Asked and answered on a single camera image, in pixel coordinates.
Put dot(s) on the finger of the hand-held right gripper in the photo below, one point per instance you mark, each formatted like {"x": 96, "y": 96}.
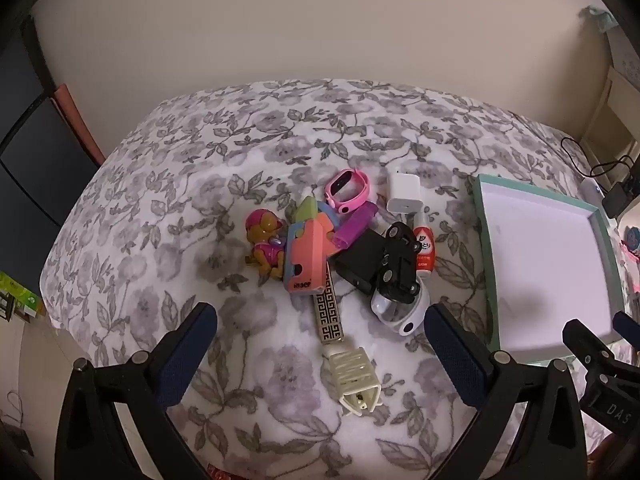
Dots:
{"x": 585, "y": 340}
{"x": 627, "y": 327}

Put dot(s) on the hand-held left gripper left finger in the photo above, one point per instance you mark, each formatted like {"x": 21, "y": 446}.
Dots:
{"x": 187, "y": 355}

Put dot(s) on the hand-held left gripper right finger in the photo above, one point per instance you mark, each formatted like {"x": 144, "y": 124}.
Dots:
{"x": 455, "y": 355}

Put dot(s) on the white round gadget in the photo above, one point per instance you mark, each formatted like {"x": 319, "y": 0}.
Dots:
{"x": 400, "y": 315}

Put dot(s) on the teal cardboard box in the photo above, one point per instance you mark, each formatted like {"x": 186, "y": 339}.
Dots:
{"x": 540, "y": 260}

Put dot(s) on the cream hair claw clip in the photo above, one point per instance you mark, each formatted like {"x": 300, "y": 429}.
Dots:
{"x": 352, "y": 367}

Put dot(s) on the black toy car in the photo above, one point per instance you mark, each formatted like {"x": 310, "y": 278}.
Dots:
{"x": 397, "y": 265}

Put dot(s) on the small red white bottle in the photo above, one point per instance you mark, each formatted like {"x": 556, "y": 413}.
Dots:
{"x": 424, "y": 252}

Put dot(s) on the pink pup toy figure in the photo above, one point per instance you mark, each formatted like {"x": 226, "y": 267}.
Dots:
{"x": 265, "y": 250}

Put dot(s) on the black rectangular box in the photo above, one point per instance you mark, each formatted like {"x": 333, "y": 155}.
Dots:
{"x": 362, "y": 260}

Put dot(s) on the small gold-capped bottle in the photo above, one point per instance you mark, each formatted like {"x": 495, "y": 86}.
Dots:
{"x": 327, "y": 317}

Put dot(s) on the pink green puzzle block toy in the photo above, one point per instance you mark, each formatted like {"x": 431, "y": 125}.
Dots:
{"x": 307, "y": 260}

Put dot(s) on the purple plastic toy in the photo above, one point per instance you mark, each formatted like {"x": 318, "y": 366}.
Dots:
{"x": 355, "y": 225}

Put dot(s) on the white charger plug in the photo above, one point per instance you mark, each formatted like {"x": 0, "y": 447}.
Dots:
{"x": 405, "y": 190}

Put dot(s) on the pink smartwatch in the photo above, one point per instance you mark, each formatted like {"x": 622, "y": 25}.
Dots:
{"x": 345, "y": 207}

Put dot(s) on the orange blue puzzle toy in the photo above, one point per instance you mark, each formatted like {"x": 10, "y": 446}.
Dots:
{"x": 327, "y": 221}

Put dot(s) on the blue round toy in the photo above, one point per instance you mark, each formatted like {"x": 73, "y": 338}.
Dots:
{"x": 634, "y": 237}

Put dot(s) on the black power adapter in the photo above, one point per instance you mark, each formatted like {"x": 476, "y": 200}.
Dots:
{"x": 616, "y": 199}

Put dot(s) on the white power strip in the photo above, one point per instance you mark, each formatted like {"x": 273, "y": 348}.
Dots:
{"x": 592, "y": 192}

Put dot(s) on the green carton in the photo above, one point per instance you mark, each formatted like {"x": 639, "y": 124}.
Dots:
{"x": 17, "y": 297}

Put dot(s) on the grey floral blanket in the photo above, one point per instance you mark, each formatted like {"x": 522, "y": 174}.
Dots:
{"x": 200, "y": 160}

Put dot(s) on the white shelf unit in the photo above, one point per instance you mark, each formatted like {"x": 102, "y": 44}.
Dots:
{"x": 612, "y": 105}

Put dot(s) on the dark cabinet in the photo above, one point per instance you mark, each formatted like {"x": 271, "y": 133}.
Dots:
{"x": 35, "y": 160}

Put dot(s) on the orange pink board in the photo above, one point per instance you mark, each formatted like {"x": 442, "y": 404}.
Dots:
{"x": 75, "y": 120}

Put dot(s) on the teal cloth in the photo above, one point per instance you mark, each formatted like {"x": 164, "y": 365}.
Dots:
{"x": 602, "y": 17}

